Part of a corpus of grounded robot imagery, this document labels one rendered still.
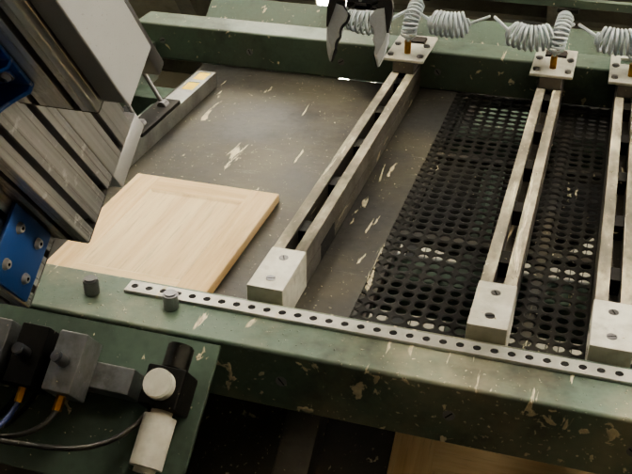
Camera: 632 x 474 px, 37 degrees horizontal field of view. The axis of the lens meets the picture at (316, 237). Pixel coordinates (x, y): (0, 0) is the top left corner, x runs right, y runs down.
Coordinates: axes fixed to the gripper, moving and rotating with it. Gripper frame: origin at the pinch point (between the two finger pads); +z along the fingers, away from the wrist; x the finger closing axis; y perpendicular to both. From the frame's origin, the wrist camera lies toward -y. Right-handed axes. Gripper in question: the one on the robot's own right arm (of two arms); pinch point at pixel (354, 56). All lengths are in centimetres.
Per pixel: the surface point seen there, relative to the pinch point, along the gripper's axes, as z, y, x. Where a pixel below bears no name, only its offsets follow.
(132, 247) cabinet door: 38, 4, 38
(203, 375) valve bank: 51, -23, 11
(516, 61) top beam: -10, 88, -19
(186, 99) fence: 9, 60, 55
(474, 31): -23, 138, -2
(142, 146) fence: 21, 39, 55
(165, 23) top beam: -11, 88, 75
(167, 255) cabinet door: 38.1, 3.7, 30.4
